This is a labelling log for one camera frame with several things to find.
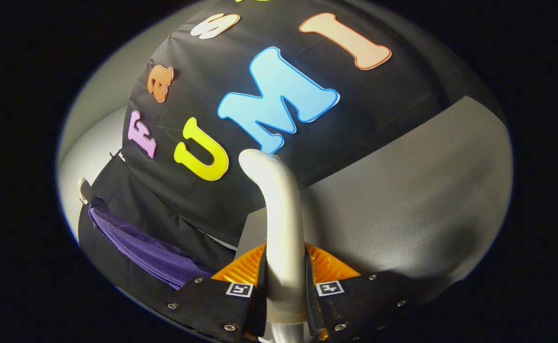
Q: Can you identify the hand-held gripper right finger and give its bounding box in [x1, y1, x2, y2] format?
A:
[304, 243, 425, 343]

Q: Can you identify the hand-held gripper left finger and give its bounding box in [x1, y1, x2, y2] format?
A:
[165, 244, 268, 343]

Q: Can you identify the purple corduroy jacket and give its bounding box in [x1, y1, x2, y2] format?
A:
[89, 198, 215, 290]

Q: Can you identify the white garment steamer head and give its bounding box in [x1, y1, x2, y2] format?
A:
[239, 149, 308, 343]

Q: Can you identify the grey cabinet with dark top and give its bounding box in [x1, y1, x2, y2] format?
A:
[235, 95, 514, 305]

